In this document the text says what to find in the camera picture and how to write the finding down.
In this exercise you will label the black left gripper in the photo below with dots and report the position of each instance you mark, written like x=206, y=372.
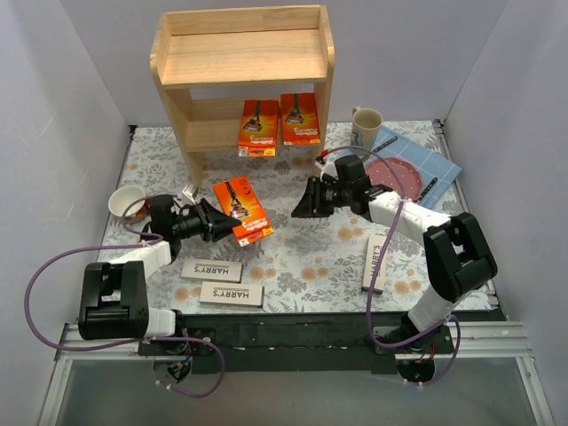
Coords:
x=207, y=223

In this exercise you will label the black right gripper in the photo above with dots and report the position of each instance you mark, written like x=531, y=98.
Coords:
x=318, y=197

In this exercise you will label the orange Gillette razor box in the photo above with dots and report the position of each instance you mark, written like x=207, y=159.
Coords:
x=299, y=119
x=259, y=128
x=238, y=200

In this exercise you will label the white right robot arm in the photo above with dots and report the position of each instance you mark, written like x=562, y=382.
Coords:
x=458, y=257

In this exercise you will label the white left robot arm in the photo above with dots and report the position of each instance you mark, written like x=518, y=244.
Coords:
x=114, y=301

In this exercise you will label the wooden two-tier shelf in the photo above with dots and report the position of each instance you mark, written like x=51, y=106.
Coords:
x=236, y=46

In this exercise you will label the white Harry's razor box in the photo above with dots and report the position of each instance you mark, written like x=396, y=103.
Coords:
x=374, y=244
x=212, y=270
x=232, y=294

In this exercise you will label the floral table mat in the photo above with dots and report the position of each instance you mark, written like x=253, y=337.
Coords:
x=306, y=265

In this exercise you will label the pink dotted plate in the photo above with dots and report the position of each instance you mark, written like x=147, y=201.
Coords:
x=400, y=175

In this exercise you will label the cream patterned mug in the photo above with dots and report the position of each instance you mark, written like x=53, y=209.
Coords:
x=365, y=126

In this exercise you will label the white red floral cup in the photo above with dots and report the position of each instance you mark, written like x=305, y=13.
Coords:
x=129, y=200

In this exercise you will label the blue checkered cloth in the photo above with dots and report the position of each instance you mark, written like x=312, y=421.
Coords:
x=429, y=163

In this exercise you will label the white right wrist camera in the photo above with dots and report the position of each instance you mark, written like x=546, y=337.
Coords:
x=327, y=169

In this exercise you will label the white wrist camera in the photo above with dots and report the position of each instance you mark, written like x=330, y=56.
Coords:
x=187, y=196
x=327, y=169

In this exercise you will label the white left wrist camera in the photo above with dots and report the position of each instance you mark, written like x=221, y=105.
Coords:
x=187, y=196

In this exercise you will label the black handled knife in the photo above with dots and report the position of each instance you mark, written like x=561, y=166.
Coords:
x=384, y=144

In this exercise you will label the black handled fork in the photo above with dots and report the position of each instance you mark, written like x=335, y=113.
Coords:
x=427, y=189

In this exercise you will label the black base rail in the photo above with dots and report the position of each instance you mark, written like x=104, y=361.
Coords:
x=306, y=342

